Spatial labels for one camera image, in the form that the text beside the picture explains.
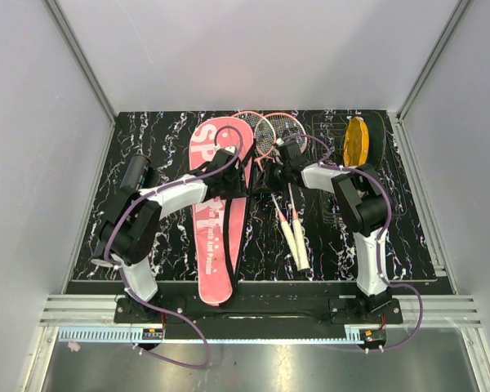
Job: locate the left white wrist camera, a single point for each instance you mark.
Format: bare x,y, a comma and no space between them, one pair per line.
229,150

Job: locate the black shuttlecock tube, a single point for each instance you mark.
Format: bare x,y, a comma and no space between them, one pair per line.
139,174

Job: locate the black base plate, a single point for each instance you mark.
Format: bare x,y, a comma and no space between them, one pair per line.
259,311

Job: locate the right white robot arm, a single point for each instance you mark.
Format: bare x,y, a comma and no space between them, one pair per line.
364,209

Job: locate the pink badminton racket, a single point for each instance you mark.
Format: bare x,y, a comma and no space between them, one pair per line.
287,125
265,138

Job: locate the left pink badminton racket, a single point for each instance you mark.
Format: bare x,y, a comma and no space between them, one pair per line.
265,138

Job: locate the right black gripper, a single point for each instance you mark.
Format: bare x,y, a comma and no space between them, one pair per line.
267,175

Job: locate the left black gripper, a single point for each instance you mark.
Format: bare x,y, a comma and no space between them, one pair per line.
240,190

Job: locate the black wire basket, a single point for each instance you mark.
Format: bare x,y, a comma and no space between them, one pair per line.
331,126

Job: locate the right pink badminton racket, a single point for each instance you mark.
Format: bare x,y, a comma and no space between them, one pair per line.
287,125

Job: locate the pink racket bag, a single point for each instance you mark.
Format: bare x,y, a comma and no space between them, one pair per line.
219,225

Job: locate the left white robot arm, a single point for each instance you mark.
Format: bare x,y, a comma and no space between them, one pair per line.
131,221

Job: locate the clear tube lid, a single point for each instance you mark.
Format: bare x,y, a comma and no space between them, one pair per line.
101,263

